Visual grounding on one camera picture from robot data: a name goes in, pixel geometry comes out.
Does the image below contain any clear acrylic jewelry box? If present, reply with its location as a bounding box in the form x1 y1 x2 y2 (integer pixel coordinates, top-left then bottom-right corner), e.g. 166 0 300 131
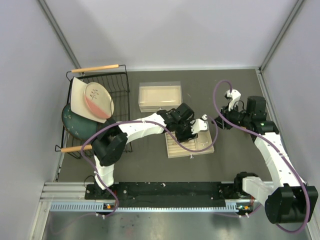
138 81 183 113

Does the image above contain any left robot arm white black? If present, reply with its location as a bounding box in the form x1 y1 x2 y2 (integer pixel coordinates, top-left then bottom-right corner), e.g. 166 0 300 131
91 103 198 199

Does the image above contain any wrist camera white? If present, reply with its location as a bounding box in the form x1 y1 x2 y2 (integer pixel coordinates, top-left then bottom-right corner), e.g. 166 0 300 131
190 114 209 135
224 89 241 112

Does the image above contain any dark green round plate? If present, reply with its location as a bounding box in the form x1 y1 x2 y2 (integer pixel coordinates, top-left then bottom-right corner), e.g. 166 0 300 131
61 103 98 141

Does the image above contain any grey slotted cable duct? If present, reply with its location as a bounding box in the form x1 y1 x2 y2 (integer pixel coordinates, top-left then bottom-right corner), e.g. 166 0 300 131
50 202 252 213

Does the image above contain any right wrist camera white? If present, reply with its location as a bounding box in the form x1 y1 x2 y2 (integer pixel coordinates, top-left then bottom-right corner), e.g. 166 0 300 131
224 89 241 112

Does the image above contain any square cream plate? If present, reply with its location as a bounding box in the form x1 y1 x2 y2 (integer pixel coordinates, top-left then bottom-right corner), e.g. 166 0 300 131
70 77 106 124

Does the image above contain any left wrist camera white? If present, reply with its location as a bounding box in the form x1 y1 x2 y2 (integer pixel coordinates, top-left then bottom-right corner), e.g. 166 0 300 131
190 114 209 135

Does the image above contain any beige velvet jewelry tray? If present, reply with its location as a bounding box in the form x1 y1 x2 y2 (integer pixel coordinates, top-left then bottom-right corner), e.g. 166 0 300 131
165 130 215 159

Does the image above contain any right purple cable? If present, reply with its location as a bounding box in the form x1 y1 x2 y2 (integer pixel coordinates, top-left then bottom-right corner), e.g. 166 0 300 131
212 79 312 235

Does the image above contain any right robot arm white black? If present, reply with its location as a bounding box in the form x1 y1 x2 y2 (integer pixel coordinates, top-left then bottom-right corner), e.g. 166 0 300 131
215 90 319 224

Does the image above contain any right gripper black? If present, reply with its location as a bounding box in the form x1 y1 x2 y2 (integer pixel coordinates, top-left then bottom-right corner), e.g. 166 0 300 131
211 101 252 130

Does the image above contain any round pink cream plate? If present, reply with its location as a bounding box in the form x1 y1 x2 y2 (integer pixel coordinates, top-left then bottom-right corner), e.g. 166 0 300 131
83 82 114 120

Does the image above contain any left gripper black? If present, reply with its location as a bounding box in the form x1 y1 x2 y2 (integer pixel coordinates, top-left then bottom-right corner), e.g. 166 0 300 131
174 118 198 143

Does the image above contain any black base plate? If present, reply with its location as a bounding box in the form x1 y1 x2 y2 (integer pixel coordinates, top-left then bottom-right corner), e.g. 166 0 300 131
85 181 250 201

